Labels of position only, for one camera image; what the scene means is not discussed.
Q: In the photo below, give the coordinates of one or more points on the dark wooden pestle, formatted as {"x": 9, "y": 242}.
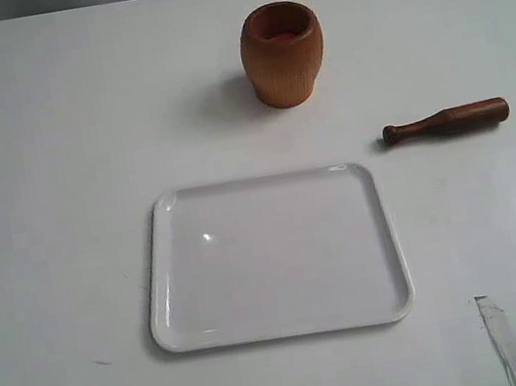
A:
{"x": 450, "y": 121}

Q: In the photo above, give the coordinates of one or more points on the brown wooden mortar cup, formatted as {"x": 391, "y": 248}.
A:
{"x": 282, "y": 73}

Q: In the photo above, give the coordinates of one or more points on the white rectangular tray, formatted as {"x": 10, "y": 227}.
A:
{"x": 286, "y": 255}

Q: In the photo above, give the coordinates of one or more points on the clear tape strip right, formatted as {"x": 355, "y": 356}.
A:
{"x": 503, "y": 340}

